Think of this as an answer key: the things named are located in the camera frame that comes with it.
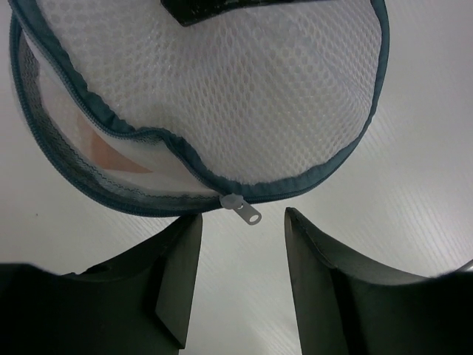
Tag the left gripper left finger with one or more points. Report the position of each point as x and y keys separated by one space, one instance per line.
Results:
x=138 y=302

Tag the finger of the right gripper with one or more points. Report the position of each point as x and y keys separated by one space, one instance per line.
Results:
x=190 y=12

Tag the pink beige bra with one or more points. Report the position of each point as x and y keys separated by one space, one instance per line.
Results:
x=94 y=147

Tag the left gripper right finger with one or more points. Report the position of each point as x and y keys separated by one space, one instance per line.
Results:
x=348 y=303

